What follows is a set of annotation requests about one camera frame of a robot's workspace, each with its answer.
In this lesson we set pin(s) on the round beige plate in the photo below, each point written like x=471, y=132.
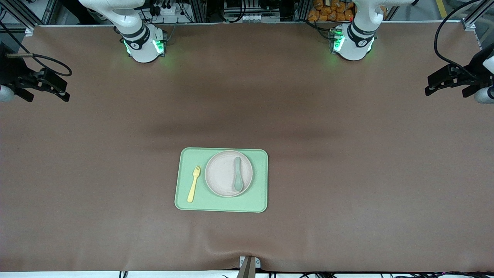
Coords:
x=220, y=173

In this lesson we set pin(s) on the white power strip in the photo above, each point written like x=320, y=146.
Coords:
x=166, y=8

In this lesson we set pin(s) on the brown table cloth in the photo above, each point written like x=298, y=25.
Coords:
x=115, y=231

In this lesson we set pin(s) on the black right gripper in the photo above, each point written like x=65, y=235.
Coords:
x=12, y=75

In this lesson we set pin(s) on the orange snack bags heap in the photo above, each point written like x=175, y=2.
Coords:
x=328, y=11

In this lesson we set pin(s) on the light green rectangular tray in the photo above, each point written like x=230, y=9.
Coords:
x=185, y=158

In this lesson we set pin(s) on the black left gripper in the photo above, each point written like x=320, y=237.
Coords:
x=471, y=75

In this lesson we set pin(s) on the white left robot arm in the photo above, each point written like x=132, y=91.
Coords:
x=353, y=46

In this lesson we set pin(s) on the teal plastic spoon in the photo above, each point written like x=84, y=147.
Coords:
x=238, y=184

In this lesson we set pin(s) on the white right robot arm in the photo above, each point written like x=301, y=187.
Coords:
x=142, y=46

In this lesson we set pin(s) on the aluminium frame post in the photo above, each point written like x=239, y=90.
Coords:
x=23, y=17
x=476, y=15

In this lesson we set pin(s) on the yellow plastic fork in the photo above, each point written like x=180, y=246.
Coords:
x=193, y=187

